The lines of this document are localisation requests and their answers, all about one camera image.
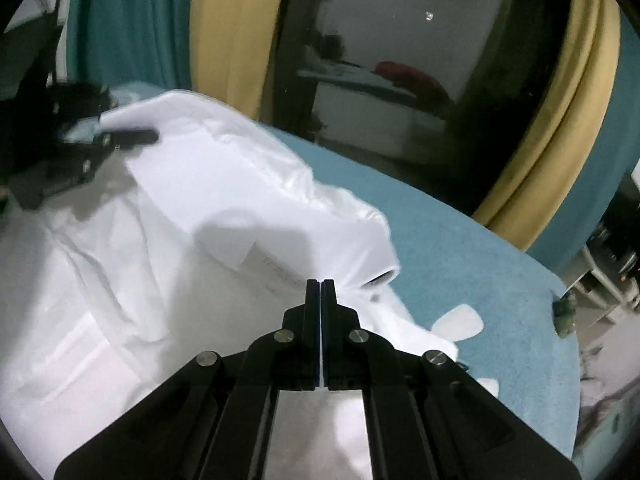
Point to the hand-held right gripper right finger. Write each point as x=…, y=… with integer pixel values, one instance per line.
x=327, y=340

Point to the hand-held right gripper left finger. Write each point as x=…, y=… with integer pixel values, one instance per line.
x=313, y=340

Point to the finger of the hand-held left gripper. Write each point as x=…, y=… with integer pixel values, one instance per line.
x=75, y=100
x=130, y=137

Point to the large white garment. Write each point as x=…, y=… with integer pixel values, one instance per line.
x=200, y=220

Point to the teal curtain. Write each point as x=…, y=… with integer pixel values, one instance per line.
x=130, y=25
x=595, y=170

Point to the yellow curtain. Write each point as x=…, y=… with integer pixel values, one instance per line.
x=565, y=125
x=235, y=35

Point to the small green object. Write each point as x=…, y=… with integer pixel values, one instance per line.
x=564, y=316

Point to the cluttered shelf rack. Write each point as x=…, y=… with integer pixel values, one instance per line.
x=607, y=255

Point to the dark glass window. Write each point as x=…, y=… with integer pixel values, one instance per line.
x=425, y=60

